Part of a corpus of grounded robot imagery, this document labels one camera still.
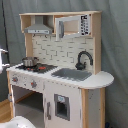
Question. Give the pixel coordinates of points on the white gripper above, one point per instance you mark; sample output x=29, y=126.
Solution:
x=1, y=59

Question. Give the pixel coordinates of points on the white dishwasher cabinet door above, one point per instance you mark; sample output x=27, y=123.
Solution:
x=62, y=106

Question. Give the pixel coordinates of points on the wooden toy kitchen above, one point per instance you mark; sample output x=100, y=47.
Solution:
x=29, y=102

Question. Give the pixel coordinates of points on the small metal pot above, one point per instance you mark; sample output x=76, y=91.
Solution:
x=30, y=61

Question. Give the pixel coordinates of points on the red left stove knob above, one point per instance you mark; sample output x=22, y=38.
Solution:
x=14, y=79

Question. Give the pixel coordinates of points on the grey range hood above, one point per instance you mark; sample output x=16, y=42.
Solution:
x=39, y=27

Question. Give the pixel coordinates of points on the black toy stovetop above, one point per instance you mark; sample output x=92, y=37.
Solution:
x=38, y=68

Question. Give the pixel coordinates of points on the white microwave door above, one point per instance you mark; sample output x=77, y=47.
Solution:
x=73, y=26

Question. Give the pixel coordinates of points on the grey toy sink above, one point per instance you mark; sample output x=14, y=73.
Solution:
x=71, y=74

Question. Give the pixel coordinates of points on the black toy faucet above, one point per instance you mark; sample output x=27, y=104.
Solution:
x=81, y=64

